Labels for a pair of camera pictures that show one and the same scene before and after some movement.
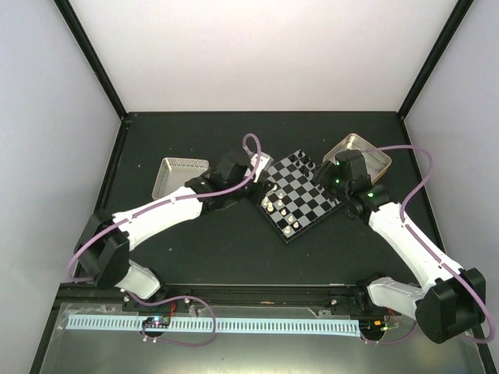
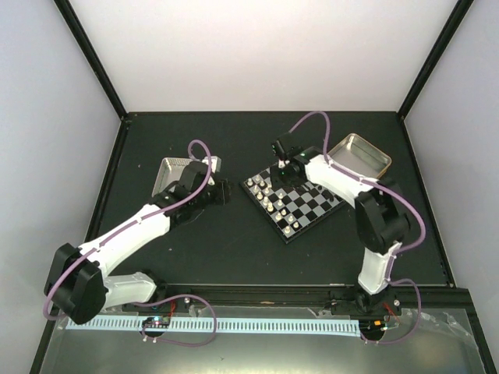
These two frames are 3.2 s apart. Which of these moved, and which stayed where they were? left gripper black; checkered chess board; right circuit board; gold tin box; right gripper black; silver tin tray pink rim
Moved: left gripper black; right gripper black
Stayed: checkered chess board; silver tin tray pink rim; right circuit board; gold tin box
